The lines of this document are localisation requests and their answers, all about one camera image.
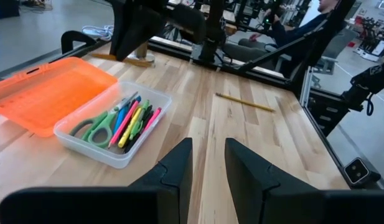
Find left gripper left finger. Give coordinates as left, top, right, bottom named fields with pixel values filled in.
left=0, top=138, right=194, bottom=224

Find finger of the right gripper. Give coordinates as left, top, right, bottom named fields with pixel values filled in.
left=116, top=0, right=168, bottom=62
left=105, top=0, right=128, bottom=62

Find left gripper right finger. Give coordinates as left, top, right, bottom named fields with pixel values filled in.
left=224, top=138, right=384, bottom=224

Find black pen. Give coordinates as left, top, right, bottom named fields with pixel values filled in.
left=123, top=110, right=154, bottom=154
left=141, top=104, right=154, bottom=124

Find green pen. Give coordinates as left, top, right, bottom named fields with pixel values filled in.
left=129, top=99, right=151, bottom=141

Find pink highlighter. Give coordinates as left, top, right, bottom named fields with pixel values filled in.
left=143, top=107, right=163, bottom=134

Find pink pen with blue cap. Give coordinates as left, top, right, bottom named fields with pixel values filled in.
left=108, top=95, right=142, bottom=149

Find green handled scissors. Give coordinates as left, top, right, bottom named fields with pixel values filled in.
left=69, top=91, right=139, bottom=149

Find yellow wooden pencil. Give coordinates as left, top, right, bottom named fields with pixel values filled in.
left=215, top=92, right=276, bottom=113

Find clear plastic supply box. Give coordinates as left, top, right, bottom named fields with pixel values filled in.
left=54, top=80, right=173, bottom=170

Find orange plastic box lid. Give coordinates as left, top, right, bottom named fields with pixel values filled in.
left=0, top=56, right=118, bottom=138

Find gray office chair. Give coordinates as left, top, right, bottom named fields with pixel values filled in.
left=222, top=39, right=294, bottom=78

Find person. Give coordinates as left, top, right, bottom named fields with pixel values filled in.
left=238, top=0, right=340, bottom=63

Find background robot station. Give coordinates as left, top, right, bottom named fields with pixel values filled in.
left=355, top=17, right=384, bottom=63

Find white bundled cable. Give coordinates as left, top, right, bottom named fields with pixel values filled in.
left=82, top=24, right=115, bottom=41

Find black frame handle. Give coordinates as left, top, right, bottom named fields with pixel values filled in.
left=60, top=30, right=98, bottom=55

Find small black table camera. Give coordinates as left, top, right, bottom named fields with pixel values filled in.
left=343, top=157, right=382, bottom=188

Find silver frame bracket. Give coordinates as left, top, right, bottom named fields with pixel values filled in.
left=299, top=67, right=314, bottom=107

